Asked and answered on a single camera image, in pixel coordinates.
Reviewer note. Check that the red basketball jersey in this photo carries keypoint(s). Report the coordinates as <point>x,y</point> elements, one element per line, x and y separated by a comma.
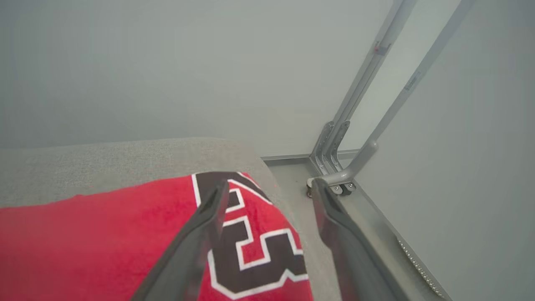
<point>83,251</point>

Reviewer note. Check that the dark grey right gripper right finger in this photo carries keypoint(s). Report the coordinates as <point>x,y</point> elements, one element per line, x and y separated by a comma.
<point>359,271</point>

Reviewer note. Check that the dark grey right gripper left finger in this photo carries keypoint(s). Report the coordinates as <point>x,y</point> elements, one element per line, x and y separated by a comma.
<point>184,267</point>

